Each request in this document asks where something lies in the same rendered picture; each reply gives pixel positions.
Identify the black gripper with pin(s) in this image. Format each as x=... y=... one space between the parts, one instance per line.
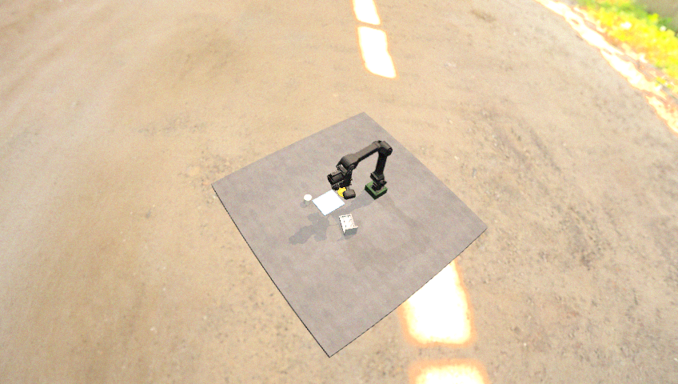
x=348 y=193

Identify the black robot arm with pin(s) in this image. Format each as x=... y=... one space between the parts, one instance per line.
x=350 y=162

